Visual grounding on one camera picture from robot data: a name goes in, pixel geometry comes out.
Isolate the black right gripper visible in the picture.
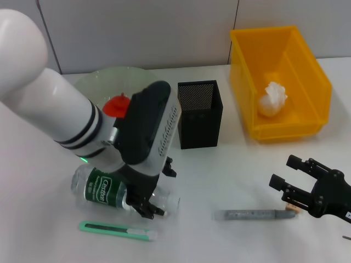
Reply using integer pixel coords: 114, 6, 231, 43
269, 155, 351, 219

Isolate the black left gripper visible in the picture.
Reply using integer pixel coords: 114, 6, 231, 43
120, 157, 177, 219

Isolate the clear green-label water bottle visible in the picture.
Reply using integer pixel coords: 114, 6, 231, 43
71, 163, 181, 213

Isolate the green utility knife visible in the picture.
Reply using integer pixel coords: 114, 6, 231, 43
78, 220, 159, 242

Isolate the white paper ball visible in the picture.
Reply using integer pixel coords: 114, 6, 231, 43
258, 81, 288, 118

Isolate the orange fruit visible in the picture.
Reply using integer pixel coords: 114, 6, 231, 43
103, 93, 131, 118

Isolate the grey marker pen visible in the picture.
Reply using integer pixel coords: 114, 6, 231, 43
213, 209, 298, 221

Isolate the black mesh pen holder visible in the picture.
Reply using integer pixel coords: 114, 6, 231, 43
177, 79, 224, 150

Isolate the pale green glass fruit bowl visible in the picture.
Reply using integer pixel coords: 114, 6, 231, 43
73, 66, 178, 116

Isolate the yellow plastic bin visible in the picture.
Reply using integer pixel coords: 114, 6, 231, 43
229, 25, 333, 143

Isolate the left wrist camera housing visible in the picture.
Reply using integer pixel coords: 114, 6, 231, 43
114, 81, 182, 179

